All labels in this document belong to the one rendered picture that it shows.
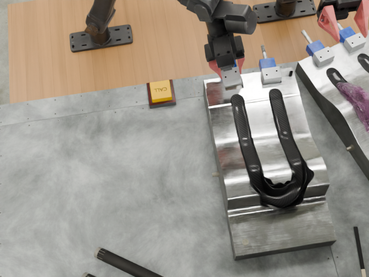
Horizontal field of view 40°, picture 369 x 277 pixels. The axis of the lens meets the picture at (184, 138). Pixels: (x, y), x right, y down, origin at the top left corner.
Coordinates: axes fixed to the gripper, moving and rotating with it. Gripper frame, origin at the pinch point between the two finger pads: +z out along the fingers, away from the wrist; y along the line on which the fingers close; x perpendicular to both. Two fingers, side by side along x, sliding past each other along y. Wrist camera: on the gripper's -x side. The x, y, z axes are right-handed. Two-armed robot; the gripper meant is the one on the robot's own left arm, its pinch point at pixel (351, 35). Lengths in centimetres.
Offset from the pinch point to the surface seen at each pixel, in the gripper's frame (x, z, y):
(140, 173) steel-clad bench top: 39, 11, -53
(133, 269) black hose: 32, 38, -58
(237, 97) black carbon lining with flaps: 30.7, -4.2, -22.9
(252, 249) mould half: 32, 38, -28
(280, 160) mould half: 26.3, 17.8, -16.5
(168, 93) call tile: 36, -11, -42
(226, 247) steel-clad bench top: 38, 35, -33
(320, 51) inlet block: 31.6, -14.7, 4.0
